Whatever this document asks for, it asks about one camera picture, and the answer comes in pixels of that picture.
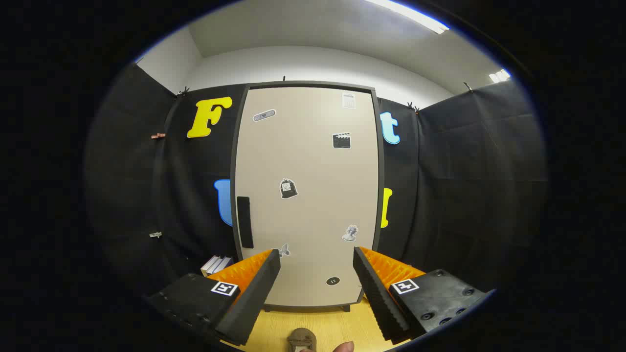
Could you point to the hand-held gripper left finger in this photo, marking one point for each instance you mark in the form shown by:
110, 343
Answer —
254, 303

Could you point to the copper clip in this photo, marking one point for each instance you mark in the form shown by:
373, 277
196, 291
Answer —
158, 136

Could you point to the beige shoe cabinet door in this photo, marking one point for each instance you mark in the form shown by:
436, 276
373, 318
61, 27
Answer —
313, 161

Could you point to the white book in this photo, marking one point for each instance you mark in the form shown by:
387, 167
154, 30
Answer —
210, 265

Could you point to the brown fluffy shoe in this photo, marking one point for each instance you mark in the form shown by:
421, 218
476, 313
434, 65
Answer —
301, 338

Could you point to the small ceiling light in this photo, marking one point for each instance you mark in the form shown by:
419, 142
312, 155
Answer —
499, 76

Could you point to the black backdrop cloth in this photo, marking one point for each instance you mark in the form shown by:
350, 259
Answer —
450, 195

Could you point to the long ceiling light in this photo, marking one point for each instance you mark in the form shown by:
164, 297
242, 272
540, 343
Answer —
411, 15

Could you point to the grey shoe cabinet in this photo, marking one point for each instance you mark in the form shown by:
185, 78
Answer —
313, 83

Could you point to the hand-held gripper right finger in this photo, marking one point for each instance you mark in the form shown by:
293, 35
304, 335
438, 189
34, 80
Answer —
379, 303

